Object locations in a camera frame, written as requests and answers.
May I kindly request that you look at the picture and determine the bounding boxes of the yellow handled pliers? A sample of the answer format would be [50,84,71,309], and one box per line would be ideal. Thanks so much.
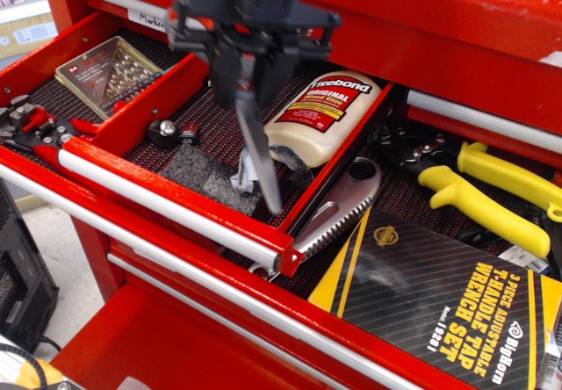
[376,125,561,258]

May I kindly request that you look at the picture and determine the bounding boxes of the red black wire stripper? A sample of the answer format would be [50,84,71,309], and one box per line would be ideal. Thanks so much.
[1,95,101,153]

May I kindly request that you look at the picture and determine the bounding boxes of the black knob with steel ball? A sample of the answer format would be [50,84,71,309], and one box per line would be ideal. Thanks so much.
[148,119,180,148]

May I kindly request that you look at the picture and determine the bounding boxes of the drill bit set case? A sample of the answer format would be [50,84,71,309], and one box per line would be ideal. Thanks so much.
[55,36,163,119]

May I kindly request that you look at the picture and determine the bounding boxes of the small red black clip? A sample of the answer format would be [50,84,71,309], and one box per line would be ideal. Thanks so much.
[179,123,200,146]

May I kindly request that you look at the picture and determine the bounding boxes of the black electronics box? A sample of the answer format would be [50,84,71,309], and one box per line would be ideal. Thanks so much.
[1,184,59,352]

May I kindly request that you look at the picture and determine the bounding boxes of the red tool chest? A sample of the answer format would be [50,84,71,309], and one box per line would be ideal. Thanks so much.
[0,0,562,390]

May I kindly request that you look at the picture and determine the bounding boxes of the black yellow tap wrench box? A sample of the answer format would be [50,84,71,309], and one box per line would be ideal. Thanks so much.
[309,209,561,389]

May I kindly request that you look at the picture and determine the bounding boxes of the grey tape scrap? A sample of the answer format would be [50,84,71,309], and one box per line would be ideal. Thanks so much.
[230,148,261,195]

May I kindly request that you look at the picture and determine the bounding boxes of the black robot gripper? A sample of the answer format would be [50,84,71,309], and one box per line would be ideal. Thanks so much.
[165,0,342,110]

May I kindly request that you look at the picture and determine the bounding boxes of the Titebond wood glue bottle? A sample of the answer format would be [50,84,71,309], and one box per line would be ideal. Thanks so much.
[264,70,382,168]

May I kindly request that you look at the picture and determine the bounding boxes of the silver toothed metal tool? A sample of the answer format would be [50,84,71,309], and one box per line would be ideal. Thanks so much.
[294,157,382,260]

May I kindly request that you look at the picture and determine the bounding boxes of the grey foam pad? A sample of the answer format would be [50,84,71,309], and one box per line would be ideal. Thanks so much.
[160,143,261,216]

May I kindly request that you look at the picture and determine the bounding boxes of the red lower wide drawer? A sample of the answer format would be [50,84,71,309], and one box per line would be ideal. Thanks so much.
[0,134,562,390]

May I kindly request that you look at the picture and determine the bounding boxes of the red upper open drawer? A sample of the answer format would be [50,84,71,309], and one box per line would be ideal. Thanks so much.
[1,12,389,276]

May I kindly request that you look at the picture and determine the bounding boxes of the red grey handled scissors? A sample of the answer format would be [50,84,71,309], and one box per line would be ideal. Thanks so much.
[192,16,326,215]

